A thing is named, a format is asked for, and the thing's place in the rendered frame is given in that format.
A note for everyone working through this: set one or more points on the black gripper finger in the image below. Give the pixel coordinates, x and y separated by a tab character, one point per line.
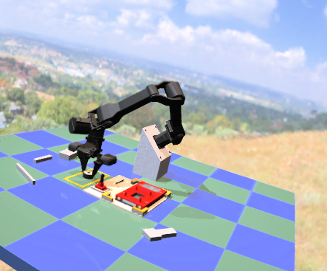
97	165
83	164

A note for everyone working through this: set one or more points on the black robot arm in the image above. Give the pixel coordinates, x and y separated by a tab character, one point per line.
109	114

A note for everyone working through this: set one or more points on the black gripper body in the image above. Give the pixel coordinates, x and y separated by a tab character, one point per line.
106	159

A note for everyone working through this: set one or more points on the small white wheel with black tyre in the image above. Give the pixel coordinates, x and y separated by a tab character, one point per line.
87	174

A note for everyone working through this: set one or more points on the white rectangular bar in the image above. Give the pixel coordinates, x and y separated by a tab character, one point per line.
24	173

